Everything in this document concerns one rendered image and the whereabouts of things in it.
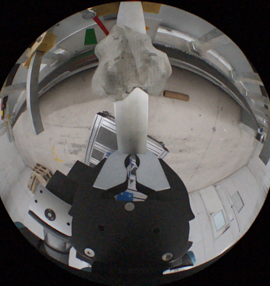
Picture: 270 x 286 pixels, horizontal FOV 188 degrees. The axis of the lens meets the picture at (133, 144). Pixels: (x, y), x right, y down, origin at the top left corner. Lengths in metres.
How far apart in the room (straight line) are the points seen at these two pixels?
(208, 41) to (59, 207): 0.57
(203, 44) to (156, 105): 0.81
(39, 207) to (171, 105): 1.17
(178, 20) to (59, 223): 0.77
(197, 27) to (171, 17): 0.12
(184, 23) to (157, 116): 0.92
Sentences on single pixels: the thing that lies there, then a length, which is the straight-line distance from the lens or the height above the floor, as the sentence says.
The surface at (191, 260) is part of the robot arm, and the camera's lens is 0.59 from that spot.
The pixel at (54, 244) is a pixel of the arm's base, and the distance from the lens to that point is 0.43.
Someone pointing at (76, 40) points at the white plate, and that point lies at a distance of 0.31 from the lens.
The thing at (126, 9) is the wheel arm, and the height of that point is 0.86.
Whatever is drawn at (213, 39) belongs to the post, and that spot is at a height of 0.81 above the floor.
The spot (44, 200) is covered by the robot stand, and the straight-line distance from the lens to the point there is 0.28.
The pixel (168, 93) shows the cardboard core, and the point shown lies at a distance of 0.92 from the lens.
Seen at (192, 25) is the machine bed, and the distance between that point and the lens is 0.55.
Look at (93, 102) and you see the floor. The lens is 1.05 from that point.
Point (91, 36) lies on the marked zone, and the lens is 0.30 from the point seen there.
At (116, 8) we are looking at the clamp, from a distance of 0.23.
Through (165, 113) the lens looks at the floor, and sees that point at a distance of 1.00.
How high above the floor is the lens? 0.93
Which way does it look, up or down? 60 degrees down
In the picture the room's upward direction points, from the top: 178 degrees counter-clockwise
